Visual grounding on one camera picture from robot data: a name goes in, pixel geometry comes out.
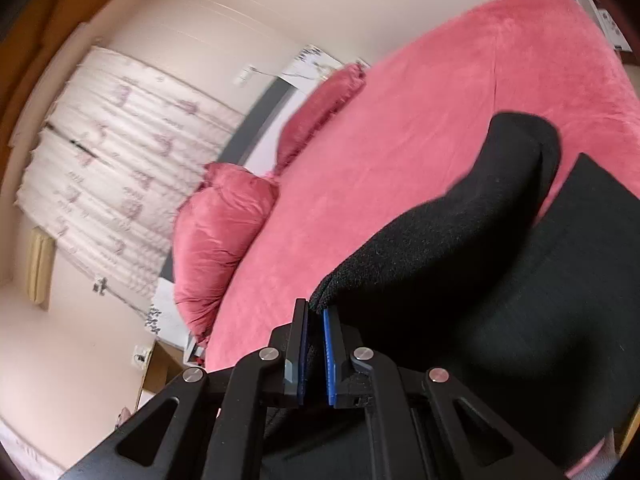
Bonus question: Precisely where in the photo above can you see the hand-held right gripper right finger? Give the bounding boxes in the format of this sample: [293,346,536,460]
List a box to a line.
[322,307,567,480]

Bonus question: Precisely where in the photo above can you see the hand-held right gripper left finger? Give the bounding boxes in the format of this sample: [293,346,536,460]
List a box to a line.
[65,298,309,480]

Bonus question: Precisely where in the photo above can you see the black pants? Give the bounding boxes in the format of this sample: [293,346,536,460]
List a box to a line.
[261,112,640,480]

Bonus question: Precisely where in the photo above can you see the white nightstand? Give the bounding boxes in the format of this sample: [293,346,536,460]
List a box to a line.
[187,332,209,367]

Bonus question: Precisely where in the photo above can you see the wooden cabinet with white door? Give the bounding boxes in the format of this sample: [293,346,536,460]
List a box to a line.
[136,342,187,413]

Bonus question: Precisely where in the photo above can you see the large red pillow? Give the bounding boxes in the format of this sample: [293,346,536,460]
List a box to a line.
[172,162,281,342]

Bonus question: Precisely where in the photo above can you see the bed with pink sheet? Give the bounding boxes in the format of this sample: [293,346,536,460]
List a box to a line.
[205,0,640,476]

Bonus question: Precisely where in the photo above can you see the grey and white headboard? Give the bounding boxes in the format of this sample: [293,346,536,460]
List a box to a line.
[145,45,352,348]

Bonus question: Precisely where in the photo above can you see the pink pillow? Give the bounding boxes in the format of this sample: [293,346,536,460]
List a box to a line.
[274,62,369,175]

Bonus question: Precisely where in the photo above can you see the white patterned curtain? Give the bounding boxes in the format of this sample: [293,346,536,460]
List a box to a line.
[15,45,247,302]

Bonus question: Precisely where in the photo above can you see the wooden wardrobe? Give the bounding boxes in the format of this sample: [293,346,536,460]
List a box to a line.
[0,0,132,171]

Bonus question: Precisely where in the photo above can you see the beige wall fixture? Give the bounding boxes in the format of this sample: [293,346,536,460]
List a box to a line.
[27,227,56,312]

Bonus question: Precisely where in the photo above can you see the white wall socket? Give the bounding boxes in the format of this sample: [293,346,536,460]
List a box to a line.
[239,64,275,85]

